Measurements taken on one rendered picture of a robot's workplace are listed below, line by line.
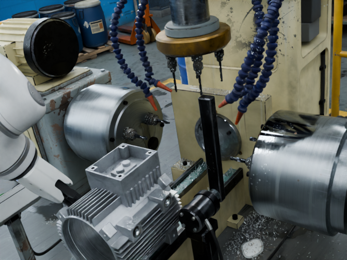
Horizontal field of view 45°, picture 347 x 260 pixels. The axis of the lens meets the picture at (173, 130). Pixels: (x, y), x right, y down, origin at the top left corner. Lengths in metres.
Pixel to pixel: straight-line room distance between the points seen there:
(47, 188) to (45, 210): 0.66
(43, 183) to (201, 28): 0.48
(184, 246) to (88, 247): 0.23
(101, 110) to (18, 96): 0.52
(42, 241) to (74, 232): 0.38
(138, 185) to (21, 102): 0.31
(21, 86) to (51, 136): 0.65
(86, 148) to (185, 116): 0.30
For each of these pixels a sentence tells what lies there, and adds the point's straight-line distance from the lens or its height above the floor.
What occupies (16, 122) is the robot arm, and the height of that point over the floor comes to 1.33.
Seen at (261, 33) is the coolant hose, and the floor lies 1.36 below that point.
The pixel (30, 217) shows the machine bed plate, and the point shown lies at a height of 0.80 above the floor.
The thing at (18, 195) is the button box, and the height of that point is 1.07.
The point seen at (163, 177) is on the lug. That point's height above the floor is 1.09.
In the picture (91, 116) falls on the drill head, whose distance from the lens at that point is 1.19.
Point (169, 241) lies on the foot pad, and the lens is 0.93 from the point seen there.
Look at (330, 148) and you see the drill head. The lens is 0.85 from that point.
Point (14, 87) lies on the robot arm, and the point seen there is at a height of 1.38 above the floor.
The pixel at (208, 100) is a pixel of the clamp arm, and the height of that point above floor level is 1.25.
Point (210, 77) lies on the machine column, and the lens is 1.27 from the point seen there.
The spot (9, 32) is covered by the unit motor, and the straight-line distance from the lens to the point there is 1.44.
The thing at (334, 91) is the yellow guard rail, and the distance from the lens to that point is 3.37.
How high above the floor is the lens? 1.57
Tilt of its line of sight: 26 degrees down
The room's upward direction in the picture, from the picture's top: 9 degrees counter-clockwise
